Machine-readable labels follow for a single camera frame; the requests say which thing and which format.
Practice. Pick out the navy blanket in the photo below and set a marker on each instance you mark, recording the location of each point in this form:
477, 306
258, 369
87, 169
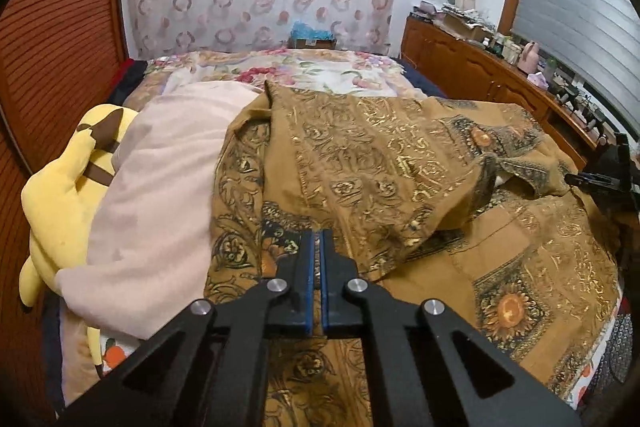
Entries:
420, 82

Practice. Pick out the brown patterned garment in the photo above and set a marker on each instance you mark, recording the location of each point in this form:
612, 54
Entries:
375, 167

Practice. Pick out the grey window blind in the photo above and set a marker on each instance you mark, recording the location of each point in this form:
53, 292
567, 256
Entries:
575, 7

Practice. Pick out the pink thermos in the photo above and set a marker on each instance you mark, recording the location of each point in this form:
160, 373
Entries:
528, 57

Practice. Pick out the pink tissue pack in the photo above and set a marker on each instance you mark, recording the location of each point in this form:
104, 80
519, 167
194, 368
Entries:
539, 79

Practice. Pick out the red and black cloth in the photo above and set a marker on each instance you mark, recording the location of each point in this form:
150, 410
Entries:
127, 79

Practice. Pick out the small cardboard box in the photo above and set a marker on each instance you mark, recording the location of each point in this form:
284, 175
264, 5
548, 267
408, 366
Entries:
312, 44

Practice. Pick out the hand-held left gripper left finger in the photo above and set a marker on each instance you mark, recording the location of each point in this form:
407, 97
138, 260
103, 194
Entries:
311, 267

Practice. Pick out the light pink blanket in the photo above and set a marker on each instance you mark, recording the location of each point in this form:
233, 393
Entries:
160, 207

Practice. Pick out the yellow plush toy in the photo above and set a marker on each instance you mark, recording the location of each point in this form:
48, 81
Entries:
60, 207

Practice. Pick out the green bottle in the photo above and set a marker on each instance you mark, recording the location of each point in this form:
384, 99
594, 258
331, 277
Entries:
550, 69

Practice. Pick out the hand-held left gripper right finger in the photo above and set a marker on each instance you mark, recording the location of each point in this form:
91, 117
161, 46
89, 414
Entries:
327, 267

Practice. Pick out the dark dotted clothing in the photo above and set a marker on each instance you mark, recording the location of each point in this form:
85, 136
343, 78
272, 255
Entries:
616, 342

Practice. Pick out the orange-print white bed sheet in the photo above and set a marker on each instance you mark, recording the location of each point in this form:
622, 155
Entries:
112, 352

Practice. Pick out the flat cardboard box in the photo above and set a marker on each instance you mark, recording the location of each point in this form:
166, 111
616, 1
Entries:
465, 26

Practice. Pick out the wooden louvered wardrobe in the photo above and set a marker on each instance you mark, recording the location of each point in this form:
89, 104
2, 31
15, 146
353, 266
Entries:
60, 57

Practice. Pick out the floral quilt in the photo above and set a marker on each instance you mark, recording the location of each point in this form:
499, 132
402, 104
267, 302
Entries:
310, 72

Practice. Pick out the black handheld device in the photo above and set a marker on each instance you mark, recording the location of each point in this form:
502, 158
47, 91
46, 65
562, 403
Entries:
595, 123
567, 94

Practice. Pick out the wooden sideboard cabinet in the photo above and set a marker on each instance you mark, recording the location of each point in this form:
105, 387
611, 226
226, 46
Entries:
450, 57

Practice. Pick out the pink case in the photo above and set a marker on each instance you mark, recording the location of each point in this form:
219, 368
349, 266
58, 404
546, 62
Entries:
427, 10

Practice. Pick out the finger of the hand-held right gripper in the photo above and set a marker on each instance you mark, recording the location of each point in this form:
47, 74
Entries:
592, 181

